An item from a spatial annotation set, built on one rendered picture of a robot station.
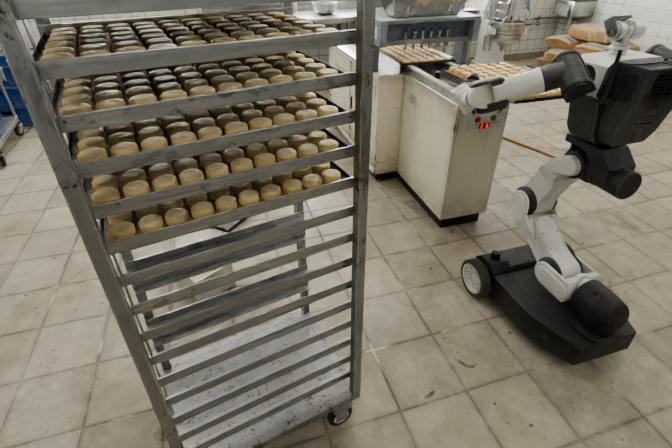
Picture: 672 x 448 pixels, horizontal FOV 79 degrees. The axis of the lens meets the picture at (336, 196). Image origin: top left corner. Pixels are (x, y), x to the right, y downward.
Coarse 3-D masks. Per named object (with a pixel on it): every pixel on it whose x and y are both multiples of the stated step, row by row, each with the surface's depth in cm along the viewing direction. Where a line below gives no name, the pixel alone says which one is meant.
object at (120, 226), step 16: (272, 176) 111; (288, 176) 107; (304, 176) 107; (320, 176) 111; (336, 176) 107; (208, 192) 104; (224, 192) 100; (240, 192) 102; (256, 192) 100; (272, 192) 100; (288, 192) 102; (144, 208) 94; (160, 208) 98; (176, 208) 94; (192, 208) 94; (208, 208) 94; (224, 208) 95; (112, 224) 91; (128, 224) 89; (144, 224) 88; (160, 224) 90; (112, 240) 87
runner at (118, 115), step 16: (304, 80) 86; (320, 80) 88; (336, 80) 90; (352, 80) 92; (192, 96) 77; (208, 96) 78; (224, 96) 80; (240, 96) 81; (256, 96) 83; (272, 96) 84; (96, 112) 70; (112, 112) 72; (128, 112) 73; (144, 112) 74; (160, 112) 75; (176, 112) 77; (64, 128) 69; (80, 128) 70
